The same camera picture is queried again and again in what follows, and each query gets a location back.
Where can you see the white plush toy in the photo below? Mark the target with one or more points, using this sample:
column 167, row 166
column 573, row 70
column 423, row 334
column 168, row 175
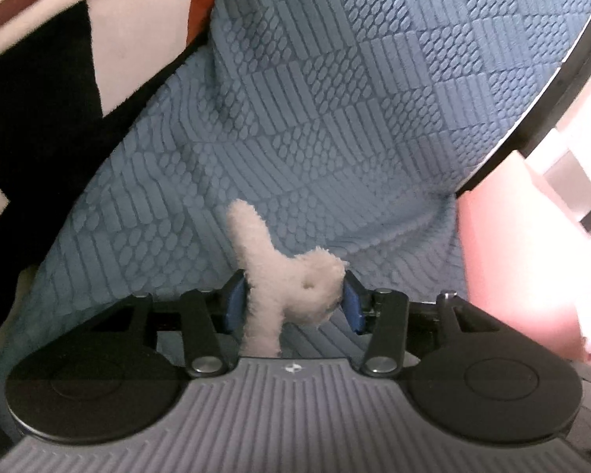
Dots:
column 285, row 281

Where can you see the black white red fleece blanket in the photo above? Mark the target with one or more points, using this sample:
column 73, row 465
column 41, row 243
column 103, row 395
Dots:
column 39, row 83

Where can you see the blue textured blanket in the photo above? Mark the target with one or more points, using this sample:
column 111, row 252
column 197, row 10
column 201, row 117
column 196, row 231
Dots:
column 300, row 123

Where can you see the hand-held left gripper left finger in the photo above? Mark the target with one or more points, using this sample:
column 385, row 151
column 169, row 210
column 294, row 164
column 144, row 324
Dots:
column 235, row 303

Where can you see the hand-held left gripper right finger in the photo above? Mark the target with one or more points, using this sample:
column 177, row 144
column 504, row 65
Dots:
column 353, row 305

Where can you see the white cabinet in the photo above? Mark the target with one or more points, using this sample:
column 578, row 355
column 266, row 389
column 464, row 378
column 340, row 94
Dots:
column 576, row 177

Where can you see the black frame bar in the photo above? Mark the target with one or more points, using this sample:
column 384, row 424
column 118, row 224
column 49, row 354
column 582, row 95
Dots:
column 546, row 93

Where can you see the pink cardboard box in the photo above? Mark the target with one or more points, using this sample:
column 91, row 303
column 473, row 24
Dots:
column 512, row 266

